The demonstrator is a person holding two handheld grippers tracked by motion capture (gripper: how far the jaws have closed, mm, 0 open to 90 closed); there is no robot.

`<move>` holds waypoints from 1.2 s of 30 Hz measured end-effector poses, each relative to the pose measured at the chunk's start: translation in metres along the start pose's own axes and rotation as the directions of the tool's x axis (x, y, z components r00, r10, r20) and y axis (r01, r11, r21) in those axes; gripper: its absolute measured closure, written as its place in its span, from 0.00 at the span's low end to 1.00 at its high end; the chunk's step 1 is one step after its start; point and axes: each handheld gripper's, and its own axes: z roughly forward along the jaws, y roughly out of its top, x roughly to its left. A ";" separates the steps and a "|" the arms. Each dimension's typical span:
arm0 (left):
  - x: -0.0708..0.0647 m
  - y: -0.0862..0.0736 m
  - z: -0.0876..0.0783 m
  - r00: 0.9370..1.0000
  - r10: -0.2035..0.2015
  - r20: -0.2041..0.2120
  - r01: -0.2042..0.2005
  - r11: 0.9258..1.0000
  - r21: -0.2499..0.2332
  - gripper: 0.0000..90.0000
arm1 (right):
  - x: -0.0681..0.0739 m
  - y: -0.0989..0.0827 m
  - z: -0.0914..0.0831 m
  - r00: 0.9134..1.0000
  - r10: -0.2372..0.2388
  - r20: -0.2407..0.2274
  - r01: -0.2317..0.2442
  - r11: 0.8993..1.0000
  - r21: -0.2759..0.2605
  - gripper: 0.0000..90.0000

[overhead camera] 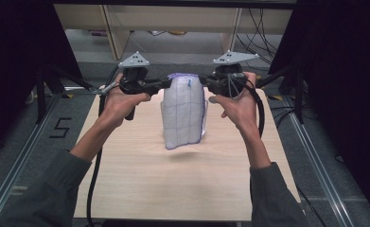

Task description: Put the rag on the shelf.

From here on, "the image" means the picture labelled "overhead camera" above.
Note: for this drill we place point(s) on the aluminium floor rail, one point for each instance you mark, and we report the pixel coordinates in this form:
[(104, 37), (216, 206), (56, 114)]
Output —
[(18, 160), (321, 170)]

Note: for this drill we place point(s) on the white purple-checked dishcloth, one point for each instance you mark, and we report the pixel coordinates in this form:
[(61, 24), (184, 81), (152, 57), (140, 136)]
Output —
[(182, 113)]

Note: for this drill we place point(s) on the black metal stand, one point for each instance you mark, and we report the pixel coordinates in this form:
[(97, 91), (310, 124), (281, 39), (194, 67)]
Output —
[(41, 94), (299, 94)]

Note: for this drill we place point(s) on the person's left hand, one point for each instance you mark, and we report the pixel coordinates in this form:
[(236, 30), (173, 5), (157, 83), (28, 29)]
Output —
[(116, 104)]

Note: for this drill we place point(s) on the black curtain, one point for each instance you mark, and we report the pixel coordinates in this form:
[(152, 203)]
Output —
[(346, 78), (12, 63)]

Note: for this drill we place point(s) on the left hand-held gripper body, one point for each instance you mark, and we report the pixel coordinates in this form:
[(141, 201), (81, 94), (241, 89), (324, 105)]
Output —
[(135, 80)]

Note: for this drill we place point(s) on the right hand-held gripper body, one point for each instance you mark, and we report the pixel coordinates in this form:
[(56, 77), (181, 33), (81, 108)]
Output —
[(226, 83)]

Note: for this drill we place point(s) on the beige wooden desk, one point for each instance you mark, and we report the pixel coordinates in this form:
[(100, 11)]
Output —
[(173, 15)]

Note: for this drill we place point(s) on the person's right hand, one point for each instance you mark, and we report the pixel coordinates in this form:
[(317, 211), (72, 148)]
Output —
[(242, 110)]

